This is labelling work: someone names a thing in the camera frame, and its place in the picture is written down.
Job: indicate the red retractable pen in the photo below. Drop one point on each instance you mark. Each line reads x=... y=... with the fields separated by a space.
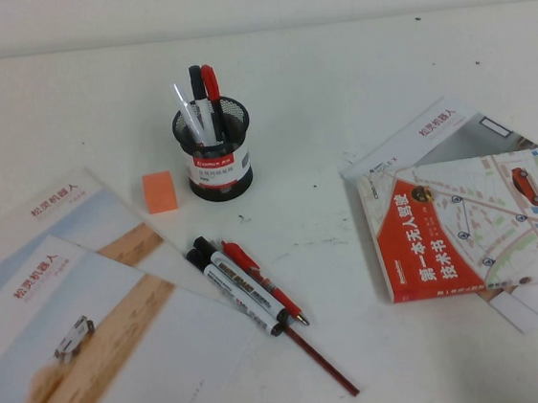
x=253 y=271

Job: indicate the black mesh pen holder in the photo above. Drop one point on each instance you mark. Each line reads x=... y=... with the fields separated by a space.
x=219 y=187

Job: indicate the white pen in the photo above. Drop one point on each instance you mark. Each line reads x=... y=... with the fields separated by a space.
x=184 y=107

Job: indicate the black white whiteboard marker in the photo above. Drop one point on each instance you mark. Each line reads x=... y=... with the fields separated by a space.
x=245 y=282
x=197 y=263

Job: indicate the orange rectangular block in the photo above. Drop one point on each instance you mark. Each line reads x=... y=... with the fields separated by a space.
x=160 y=193

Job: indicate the red capped marker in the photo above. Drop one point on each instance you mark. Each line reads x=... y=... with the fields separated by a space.
x=210 y=82

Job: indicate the black capped marker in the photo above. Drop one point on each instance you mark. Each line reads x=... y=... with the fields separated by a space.
x=196 y=81

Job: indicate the orange book with map cover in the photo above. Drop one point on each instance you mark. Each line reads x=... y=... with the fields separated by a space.
x=422 y=243

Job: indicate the red pencil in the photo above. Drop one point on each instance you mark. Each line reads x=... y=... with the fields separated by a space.
x=322 y=362

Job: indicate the robot brochure with grey photo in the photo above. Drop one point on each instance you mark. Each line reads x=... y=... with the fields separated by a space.
x=435 y=131

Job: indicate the robot brochure with blue sky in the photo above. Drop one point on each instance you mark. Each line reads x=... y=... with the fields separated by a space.
x=82 y=211

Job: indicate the robot brochure with rover photo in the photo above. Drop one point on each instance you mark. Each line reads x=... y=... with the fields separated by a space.
x=118 y=323

